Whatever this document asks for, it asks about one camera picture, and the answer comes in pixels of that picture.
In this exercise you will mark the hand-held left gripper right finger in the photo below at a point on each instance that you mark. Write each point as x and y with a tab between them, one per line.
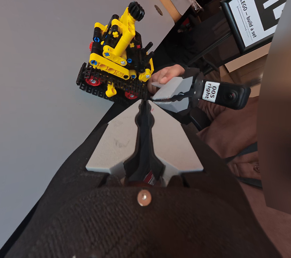
175	148

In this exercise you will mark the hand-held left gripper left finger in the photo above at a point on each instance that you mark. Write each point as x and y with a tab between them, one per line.
118	139

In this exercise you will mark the person's right hand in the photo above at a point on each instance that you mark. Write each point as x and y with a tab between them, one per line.
168	73

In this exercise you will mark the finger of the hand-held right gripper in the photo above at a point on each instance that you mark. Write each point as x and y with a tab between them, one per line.
172	87
176	106

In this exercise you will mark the cardboard box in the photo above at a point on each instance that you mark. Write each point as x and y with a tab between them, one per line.
245	60

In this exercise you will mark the person's brown sweater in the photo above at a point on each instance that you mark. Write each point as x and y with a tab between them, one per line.
266	230

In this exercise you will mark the yellow black lego bulldozer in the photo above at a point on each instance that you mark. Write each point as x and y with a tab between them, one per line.
122	42

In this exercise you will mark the person's brown-sleeved right forearm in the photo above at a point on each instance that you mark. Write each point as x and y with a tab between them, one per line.
229	130

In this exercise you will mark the black framed paper sign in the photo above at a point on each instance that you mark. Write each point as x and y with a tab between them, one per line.
250	19

